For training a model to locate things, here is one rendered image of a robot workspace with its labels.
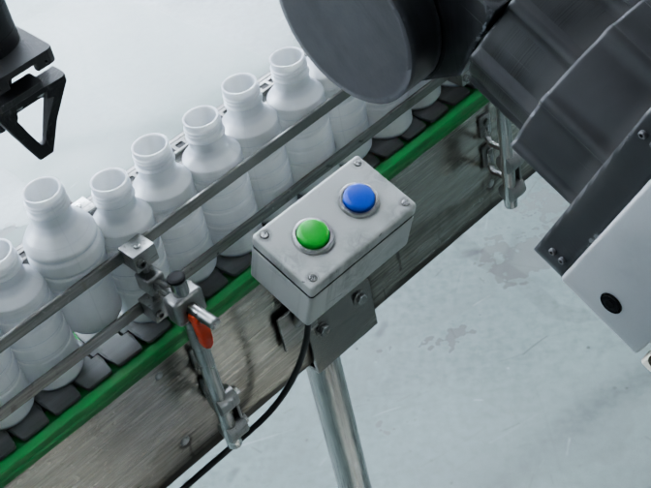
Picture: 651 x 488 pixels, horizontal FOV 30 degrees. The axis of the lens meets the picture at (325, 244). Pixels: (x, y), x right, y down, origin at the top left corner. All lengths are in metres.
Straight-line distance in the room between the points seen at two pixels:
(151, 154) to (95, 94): 2.26
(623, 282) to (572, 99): 0.07
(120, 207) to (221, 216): 0.13
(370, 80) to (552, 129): 0.08
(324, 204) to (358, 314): 0.30
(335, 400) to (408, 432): 0.84
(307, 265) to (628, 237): 0.66
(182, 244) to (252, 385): 0.20
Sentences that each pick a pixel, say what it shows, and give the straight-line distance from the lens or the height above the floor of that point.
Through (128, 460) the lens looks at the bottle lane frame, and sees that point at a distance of 1.26.
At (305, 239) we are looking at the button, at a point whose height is 1.12.
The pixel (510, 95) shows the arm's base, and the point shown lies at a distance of 0.46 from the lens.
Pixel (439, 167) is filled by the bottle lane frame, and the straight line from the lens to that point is 1.41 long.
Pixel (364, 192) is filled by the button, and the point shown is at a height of 1.12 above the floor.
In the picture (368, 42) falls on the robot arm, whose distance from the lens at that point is 0.48.
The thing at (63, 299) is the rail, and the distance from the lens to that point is 1.13.
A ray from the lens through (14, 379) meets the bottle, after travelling 1.16.
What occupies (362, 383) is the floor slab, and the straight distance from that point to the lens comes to 2.45.
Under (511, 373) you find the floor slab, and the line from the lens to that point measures 2.43.
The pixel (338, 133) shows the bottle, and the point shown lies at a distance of 1.32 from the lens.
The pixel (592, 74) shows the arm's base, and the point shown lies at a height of 1.58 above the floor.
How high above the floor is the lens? 1.84
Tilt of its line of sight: 42 degrees down
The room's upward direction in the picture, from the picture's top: 13 degrees counter-clockwise
